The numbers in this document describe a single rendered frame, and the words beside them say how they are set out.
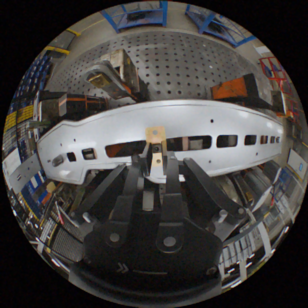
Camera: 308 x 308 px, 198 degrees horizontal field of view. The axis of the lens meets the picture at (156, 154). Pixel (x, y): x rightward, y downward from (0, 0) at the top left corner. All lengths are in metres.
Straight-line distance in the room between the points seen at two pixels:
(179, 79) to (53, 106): 0.58
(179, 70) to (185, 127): 0.41
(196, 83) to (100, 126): 0.47
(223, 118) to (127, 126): 0.20
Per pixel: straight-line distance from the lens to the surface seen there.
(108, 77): 0.16
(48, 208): 0.51
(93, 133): 0.25
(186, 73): 0.56
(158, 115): 0.20
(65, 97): 0.36
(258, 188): 0.36
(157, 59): 0.59
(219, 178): 0.32
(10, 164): 1.03
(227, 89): 0.46
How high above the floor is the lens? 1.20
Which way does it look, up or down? 67 degrees down
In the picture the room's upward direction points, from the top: 175 degrees counter-clockwise
